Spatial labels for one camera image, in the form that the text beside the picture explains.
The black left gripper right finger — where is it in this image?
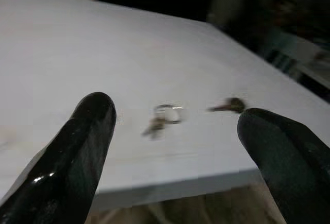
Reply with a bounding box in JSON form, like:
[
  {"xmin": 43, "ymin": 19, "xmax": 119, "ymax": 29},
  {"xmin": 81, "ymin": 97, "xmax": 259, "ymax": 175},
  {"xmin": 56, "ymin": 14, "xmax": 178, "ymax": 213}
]
[{"xmin": 237, "ymin": 108, "xmax": 330, "ymax": 224}]

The white table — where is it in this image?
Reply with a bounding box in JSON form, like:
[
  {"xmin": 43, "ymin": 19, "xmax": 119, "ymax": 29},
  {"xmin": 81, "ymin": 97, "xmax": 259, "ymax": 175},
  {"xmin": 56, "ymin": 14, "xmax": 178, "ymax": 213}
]
[{"xmin": 0, "ymin": 0, "xmax": 330, "ymax": 212}]

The silver key ring with keys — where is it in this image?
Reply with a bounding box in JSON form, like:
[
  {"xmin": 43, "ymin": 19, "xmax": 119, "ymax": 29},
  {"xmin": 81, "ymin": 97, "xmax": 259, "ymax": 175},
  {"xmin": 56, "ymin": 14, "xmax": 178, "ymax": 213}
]
[{"xmin": 141, "ymin": 102, "xmax": 184, "ymax": 140}]

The brown-headed key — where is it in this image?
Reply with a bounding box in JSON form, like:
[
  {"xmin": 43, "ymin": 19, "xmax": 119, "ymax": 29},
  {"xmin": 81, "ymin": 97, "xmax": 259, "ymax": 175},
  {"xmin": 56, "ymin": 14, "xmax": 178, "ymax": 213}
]
[{"xmin": 207, "ymin": 97, "xmax": 250, "ymax": 114}]

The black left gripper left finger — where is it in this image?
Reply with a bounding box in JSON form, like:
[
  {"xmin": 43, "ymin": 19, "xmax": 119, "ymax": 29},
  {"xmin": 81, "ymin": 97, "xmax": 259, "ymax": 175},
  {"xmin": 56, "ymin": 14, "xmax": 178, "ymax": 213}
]
[{"xmin": 0, "ymin": 92, "xmax": 117, "ymax": 224}]

